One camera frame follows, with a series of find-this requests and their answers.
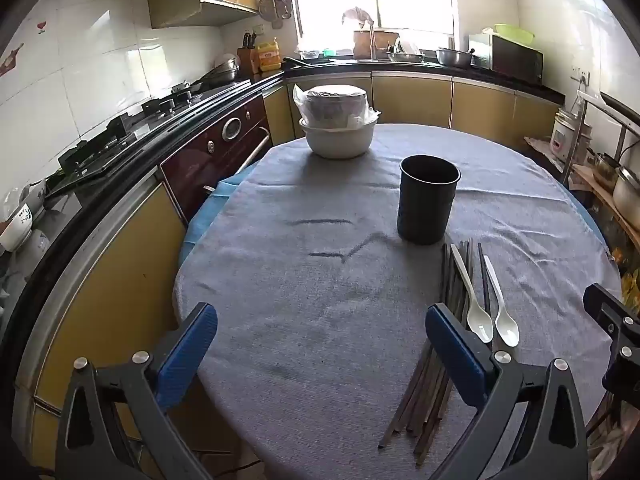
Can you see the green plastic basin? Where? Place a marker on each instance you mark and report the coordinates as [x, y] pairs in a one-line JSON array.
[[514, 34]]

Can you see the stacked metal basins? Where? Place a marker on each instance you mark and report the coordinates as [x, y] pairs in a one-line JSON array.
[[225, 72]]

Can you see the metal shelf rack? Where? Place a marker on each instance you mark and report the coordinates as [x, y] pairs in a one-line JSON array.
[[622, 110]]

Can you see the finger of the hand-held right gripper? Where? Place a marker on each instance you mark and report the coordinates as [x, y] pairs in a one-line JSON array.
[[607, 310]]

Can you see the dark microwave oven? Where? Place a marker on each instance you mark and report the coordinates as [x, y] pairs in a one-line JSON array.
[[515, 60]]

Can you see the black glass gas hob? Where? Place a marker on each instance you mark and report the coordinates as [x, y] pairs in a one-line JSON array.
[[125, 130]]

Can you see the grey tablecloth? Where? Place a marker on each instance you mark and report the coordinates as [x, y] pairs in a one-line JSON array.
[[325, 285]]

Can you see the wooden cutting board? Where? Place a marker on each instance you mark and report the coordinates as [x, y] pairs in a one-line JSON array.
[[362, 42]]

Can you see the blue under cloth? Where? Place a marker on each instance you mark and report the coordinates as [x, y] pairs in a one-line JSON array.
[[210, 210]]

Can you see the old white rice cooker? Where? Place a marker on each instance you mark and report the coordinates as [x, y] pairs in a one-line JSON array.
[[567, 140]]

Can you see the wall power socket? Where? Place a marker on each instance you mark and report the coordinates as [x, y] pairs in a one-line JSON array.
[[581, 76]]

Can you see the bottle wall sticker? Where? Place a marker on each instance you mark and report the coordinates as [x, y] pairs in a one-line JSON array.
[[11, 60]]

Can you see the bagged stack of bowls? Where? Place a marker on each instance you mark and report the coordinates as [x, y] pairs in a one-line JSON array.
[[332, 105]]

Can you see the cloth on faucet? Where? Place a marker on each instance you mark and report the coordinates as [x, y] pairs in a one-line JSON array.
[[357, 16]]

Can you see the black utensil holder cup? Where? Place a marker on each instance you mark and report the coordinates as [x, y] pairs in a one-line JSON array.
[[427, 205]]

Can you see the metal sink faucet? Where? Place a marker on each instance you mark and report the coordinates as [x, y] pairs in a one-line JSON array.
[[373, 40]]

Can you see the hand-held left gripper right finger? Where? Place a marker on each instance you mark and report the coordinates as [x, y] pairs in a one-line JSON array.
[[452, 345]]

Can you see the large white bowl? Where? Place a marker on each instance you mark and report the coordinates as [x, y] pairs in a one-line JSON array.
[[340, 142]]

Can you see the dark red built-in oven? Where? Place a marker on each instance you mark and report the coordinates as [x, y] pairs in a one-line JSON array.
[[200, 160]]

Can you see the black kitchen countertop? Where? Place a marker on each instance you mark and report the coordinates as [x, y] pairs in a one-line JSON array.
[[75, 210]]

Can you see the yellow detergent bottle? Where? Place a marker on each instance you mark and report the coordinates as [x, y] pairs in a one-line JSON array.
[[269, 57]]

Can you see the dish rack with dishes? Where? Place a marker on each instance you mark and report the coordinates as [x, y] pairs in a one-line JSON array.
[[405, 52]]

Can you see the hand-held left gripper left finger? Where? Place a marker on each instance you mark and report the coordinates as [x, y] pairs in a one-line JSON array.
[[187, 350]]

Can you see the large lidded pot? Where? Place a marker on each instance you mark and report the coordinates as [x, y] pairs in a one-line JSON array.
[[627, 195]]

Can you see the round hanging strainer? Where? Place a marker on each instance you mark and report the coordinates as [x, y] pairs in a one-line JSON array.
[[274, 7]]

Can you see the white plastic spoon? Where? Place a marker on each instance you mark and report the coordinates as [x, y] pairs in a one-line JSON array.
[[480, 325], [506, 327]]

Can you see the bundle of dark chopsticks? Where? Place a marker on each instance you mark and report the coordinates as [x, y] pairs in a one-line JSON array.
[[448, 285]]

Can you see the small white bowl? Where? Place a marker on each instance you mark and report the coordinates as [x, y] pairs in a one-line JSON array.
[[30, 195]]

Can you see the wooden knife block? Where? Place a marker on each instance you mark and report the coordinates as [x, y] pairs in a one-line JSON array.
[[246, 60]]

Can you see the steel mixing bowl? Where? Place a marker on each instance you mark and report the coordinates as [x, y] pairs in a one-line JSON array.
[[454, 57]]

